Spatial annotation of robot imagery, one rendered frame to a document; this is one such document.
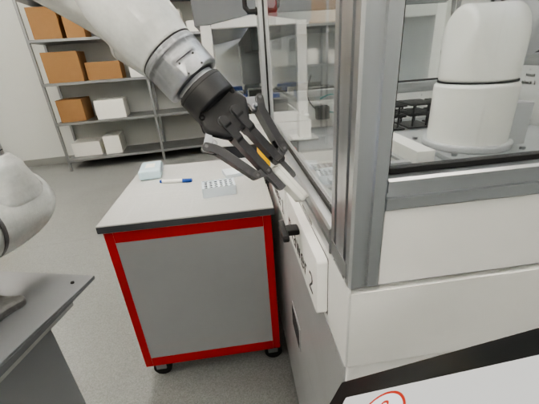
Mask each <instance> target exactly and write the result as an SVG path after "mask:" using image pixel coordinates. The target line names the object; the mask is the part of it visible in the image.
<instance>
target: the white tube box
mask: <svg viewBox="0 0 539 404"><path fill-rule="evenodd" d="M201 186H202V193H203V198H211V197H217V196H227V195H233V194H237V189H236V184H235V181H234V178H233V177H231V178H225V179H219V180H207V181H201Z"/></svg>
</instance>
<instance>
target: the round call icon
mask: <svg viewBox="0 0 539 404"><path fill-rule="evenodd" d="M415 386H416V384H414V385H410V386H404V387H400V388H395V389H392V390H384V391H381V392H377V393H373V394H368V396H367V399H366V401H365V402H364V404H409V403H410V401H411V397H412V395H413V392H414V390H415Z"/></svg>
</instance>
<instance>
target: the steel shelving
mask: <svg viewBox="0 0 539 404"><path fill-rule="evenodd" d="M12 2H13V5H14V9H15V11H16V14H17V16H18V20H19V23H20V26H21V28H22V32H23V35H24V38H25V40H26V44H27V46H28V49H29V52H30V56H31V58H32V61H33V64H34V67H35V70H36V72H37V75H38V79H39V82H40V84H41V87H42V89H43V93H44V95H45V98H46V101H47V105H48V107H49V110H50V113H51V117H52V119H53V121H54V124H55V128H56V131H57V133H58V136H59V140H60V143H61V145H62V148H63V151H64V154H65V156H66V159H67V163H68V166H69V168H70V171H71V172H73V171H74V170H73V167H72V165H71V163H72V162H79V161H81V162H83V161H86V160H98V159H106V158H112V157H120V156H132V155H139V154H146V153H153V152H162V154H163V158H164V160H166V158H165V154H164V152H167V151H173V150H180V149H186V148H194V147H201V146H202V145H203V142H204V137H200V138H193V139H179V140H173V141H166V140H165V136H164V129H163V124H162V120H161V116H167V115H183V114H189V113H188V112H187V111H186V110H185V109H184V108H183V107H178V108H169V109H161V110H160V109H159V104H158V101H157V97H156V89H155V85H154V82H152V89H153V93H154V97H155V101H156V108H157V110H156V108H155V104H154V99H153V95H152V89H151V84H150V80H149V78H148V77H147V76H143V77H132V78H131V77H125V78H121V79H101V80H90V81H89V80H87V81H80V82H70V83H47V84H44V82H43V78H42V76H41V73H40V70H39V66H38V64H37V61H36V58H35V56H34V52H33V49H32V46H31V44H37V45H43V47H44V50H45V52H49V51H48V49H47V45H59V44H73V43H88V42H104V41H103V40H102V39H101V38H99V37H83V38H54V39H39V40H29V38H28V35H27V32H26V28H25V26H24V23H23V20H22V16H21V14H20V11H19V8H18V4H17V2H20V3H22V4H25V5H28V6H30V7H35V6H42V5H40V4H38V3H37V2H35V1H33V0H12ZM138 79H147V82H148V89H149V93H150V97H151V101H152V108H153V110H152V111H136V112H131V114H130V115H128V116H127V117H121V118H113V119H98V117H97V115H95V116H94V117H92V118H90V119H89V120H86V121H77V122H69V123H62V121H61V122H59V123H57V120H56V118H55V113H54V111H53V108H52V106H51V101H50V99H49V96H48V94H47V90H46V87H57V89H58V92H59V96H60V99H63V94H62V92H61V89H60V86H66V85H76V84H87V83H107V82H117V81H128V80H138ZM151 117H155V121H156V127H157V131H158V136H159V139H160V142H158V143H145V144H137V145H130V146H127V147H126V148H125V150H124V152H121V153H114V154H107V153H106V152H104V153H103V154H102V155H94V156H80V157H75V155H73V156H72V157H71V158H69V155H68V153H67V149H66V146H65V144H64V142H63V137H62V135H61V132H60V130H59V127H62V126H70V129H71V134H72V136H73V139H74V141H76V140H77V139H76V136H75V132H74V129H73V127H72V125H79V124H87V123H102V122H111V121H119V120H127V119H142V118H151ZM157 117H159V121H160V127H159V123H158V119H157ZM160 128H161V131H162V136H163V140H164V142H162V138H161V134H160Z"/></svg>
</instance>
